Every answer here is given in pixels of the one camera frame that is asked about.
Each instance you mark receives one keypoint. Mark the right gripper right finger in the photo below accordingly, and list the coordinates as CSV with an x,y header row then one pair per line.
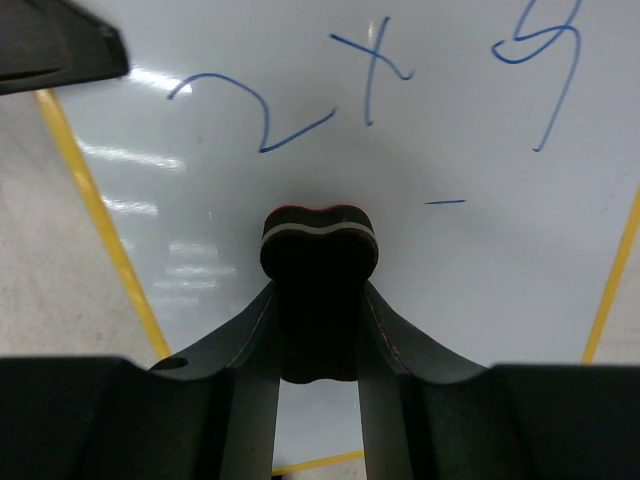
x,y
429,413

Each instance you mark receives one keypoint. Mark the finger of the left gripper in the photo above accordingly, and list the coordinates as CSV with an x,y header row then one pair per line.
x,y
48,44

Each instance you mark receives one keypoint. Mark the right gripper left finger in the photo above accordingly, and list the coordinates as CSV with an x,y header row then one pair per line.
x,y
207,412

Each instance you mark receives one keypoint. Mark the black felt eraser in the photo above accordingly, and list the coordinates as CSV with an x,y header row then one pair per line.
x,y
319,261

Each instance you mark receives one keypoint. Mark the yellow framed whiteboard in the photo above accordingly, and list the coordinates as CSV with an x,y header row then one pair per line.
x,y
494,145

